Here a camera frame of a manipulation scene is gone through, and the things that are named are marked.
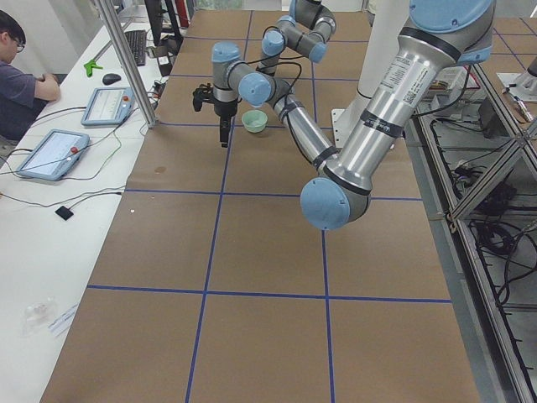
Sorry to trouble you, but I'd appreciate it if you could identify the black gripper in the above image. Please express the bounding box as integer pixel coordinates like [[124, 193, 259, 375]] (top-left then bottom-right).
[[214, 100, 238, 148]]

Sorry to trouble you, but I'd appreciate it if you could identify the mint green bowl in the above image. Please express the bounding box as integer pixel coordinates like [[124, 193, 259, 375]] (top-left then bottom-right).
[[241, 110, 268, 133]]

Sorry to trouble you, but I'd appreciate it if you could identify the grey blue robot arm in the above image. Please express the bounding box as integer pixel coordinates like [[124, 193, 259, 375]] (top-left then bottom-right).
[[211, 1, 496, 230], [256, 1, 336, 76]]

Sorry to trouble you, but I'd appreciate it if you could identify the far blue teach pendant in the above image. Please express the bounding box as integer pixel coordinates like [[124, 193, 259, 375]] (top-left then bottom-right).
[[81, 86, 134, 127]]

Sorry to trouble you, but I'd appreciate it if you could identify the blue teach pendant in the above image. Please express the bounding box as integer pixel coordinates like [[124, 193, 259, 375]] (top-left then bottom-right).
[[81, 86, 134, 127], [16, 129, 90, 181]]

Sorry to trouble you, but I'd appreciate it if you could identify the black keyboard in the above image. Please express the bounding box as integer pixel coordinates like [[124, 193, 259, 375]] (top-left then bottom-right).
[[124, 29, 147, 66]]

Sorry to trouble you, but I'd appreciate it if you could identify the black computer mouse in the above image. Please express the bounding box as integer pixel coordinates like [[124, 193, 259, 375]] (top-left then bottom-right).
[[102, 73, 122, 86]]

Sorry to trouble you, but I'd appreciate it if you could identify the green plastic clamp tool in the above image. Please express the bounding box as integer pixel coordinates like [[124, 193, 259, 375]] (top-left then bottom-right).
[[83, 59, 103, 77]]

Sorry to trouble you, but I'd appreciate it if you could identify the near blue teach pendant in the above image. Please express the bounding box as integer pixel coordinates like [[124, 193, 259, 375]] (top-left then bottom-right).
[[16, 129, 90, 181]]

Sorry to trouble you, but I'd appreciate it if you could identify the small black square pad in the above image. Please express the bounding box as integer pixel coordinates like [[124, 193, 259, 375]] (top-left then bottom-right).
[[55, 206, 74, 221]]

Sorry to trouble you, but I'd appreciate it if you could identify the seated person dark shirt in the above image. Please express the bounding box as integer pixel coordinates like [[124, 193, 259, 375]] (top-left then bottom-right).
[[1, 11, 60, 144]]

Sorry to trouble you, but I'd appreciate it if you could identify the clear plastic bag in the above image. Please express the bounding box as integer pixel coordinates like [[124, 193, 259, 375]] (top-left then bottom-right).
[[22, 297, 57, 336]]

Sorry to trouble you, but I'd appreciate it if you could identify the aluminium frame post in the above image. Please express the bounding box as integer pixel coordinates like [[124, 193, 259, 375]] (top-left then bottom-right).
[[96, 0, 156, 128]]

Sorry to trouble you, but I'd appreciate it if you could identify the white column pedestal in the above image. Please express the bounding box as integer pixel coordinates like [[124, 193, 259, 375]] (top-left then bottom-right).
[[331, 0, 409, 149]]

